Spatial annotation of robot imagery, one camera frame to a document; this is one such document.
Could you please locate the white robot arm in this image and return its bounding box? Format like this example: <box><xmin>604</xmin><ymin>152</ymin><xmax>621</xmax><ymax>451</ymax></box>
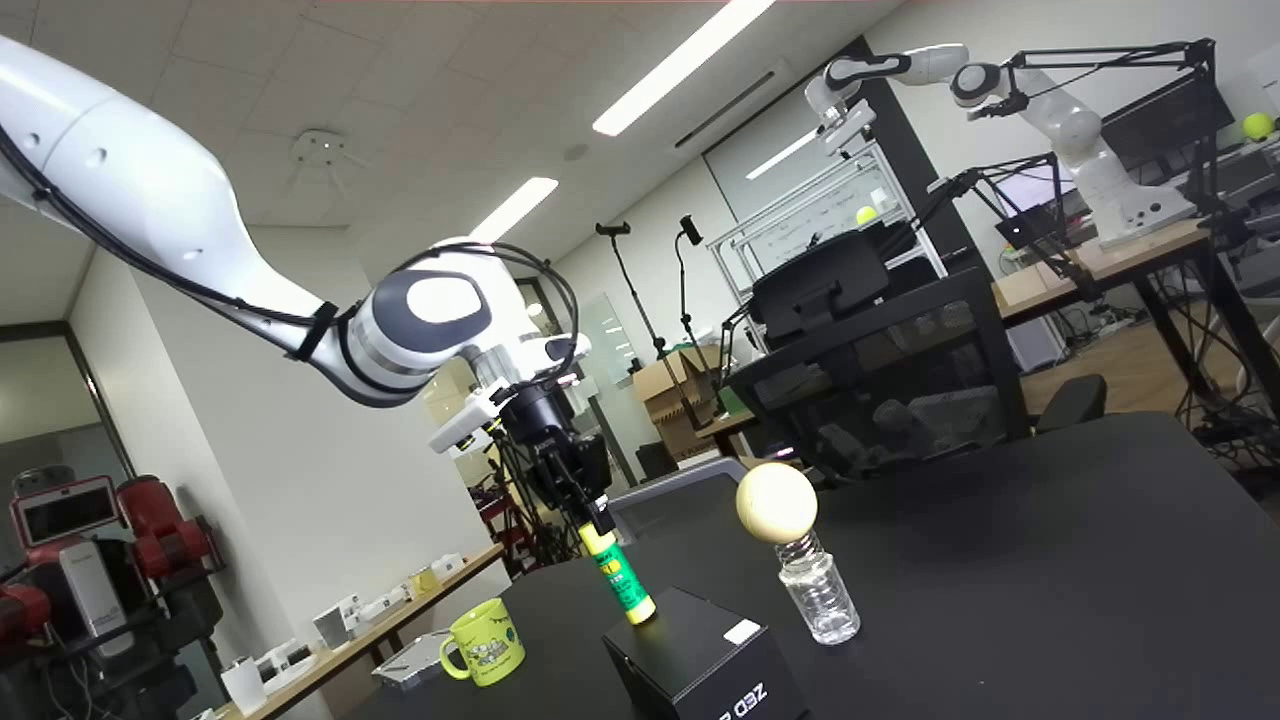
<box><xmin>0</xmin><ymin>41</ymin><xmax>611</xmax><ymax>531</ymax></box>

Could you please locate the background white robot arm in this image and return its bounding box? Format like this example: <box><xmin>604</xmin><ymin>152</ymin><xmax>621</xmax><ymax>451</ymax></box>
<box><xmin>803</xmin><ymin>41</ymin><xmax>1193</xmax><ymax>240</ymax></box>

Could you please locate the black rectangular box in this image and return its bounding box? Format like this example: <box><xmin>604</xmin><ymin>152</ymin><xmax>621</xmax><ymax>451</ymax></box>
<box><xmin>604</xmin><ymin>586</ymin><xmax>806</xmax><ymax>720</ymax></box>

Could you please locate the yellow-white ball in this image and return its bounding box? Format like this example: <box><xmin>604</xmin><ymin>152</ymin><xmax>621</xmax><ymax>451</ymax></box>
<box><xmin>737</xmin><ymin>465</ymin><xmax>819</xmax><ymax>545</ymax></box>

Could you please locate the black wire rack cart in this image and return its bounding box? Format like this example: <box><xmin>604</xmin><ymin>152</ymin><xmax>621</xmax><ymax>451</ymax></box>
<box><xmin>727</xmin><ymin>273</ymin><xmax>1027</xmax><ymax>480</ymax></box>

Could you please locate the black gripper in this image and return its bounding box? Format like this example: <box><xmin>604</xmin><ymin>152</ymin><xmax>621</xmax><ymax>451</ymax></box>
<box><xmin>501</xmin><ymin>384</ymin><xmax>616</xmax><ymax>531</ymax></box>

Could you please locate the red black robot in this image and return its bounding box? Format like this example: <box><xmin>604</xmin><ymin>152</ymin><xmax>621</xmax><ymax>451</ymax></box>
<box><xmin>0</xmin><ymin>474</ymin><xmax>225</xmax><ymax>720</ymax></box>

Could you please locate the lime green mug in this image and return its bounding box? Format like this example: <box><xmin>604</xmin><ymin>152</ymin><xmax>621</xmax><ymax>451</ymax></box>
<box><xmin>438</xmin><ymin>598</ymin><xmax>525</xmax><ymax>689</ymax></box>

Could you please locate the clear plastic bottle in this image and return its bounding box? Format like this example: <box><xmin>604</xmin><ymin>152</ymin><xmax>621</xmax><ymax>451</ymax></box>
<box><xmin>776</xmin><ymin>531</ymin><xmax>860</xmax><ymax>646</ymax></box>

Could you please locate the wooden background desk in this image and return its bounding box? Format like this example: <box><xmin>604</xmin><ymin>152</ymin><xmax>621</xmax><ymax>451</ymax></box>
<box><xmin>213</xmin><ymin>545</ymin><xmax>504</xmax><ymax>720</ymax></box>

